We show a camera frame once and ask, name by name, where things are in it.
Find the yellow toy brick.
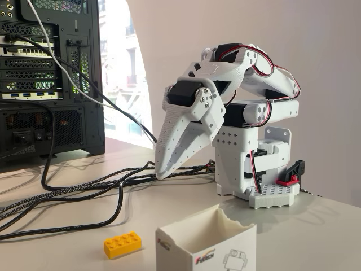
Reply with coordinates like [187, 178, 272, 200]
[103, 231, 143, 260]

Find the white cardboard box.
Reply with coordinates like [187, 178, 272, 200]
[155, 203, 258, 271]

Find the black computer tower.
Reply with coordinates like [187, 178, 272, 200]
[0, 0, 106, 168]

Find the black and red clamp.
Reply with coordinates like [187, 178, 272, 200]
[276, 159, 306, 186]

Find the thin white cable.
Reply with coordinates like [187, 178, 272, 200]
[27, 0, 155, 146]

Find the short braided cable end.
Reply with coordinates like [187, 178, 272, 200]
[298, 187, 323, 198]

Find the thick black power cable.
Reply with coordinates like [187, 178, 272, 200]
[0, 100, 156, 193]

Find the braided black cable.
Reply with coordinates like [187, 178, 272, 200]
[0, 165, 217, 224]
[0, 161, 217, 216]

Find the smooth black printed cable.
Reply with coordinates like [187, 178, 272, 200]
[0, 180, 125, 242]

